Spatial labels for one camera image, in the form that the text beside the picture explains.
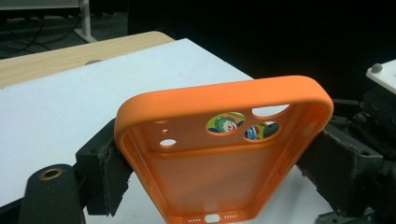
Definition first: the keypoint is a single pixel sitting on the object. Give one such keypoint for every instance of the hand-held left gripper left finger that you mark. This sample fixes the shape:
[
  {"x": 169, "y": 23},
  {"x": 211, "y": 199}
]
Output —
[{"x": 96, "y": 174}]

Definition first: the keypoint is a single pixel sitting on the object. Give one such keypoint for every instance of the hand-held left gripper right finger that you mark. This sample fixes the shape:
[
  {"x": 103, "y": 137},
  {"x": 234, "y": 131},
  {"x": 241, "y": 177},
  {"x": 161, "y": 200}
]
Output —
[{"x": 339, "y": 174}]

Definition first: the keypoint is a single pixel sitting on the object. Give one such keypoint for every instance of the orange phone case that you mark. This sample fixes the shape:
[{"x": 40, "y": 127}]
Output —
[{"x": 218, "y": 180}]

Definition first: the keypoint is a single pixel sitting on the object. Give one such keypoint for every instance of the green cartoon phone case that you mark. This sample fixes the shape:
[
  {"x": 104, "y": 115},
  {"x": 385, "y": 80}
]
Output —
[{"x": 224, "y": 124}]

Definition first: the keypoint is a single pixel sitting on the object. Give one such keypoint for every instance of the grey table grommet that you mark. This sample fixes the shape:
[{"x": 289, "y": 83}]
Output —
[{"x": 92, "y": 62}]

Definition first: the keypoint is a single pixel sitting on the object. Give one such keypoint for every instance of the light wooden table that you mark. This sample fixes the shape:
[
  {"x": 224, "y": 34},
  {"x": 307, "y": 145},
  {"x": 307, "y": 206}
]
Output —
[{"x": 62, "y": 59}]

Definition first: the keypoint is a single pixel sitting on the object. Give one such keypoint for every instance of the white metal desk frame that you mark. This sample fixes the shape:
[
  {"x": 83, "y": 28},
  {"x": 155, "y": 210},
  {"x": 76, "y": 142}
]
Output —
[{"x": 84, "y": 21}]

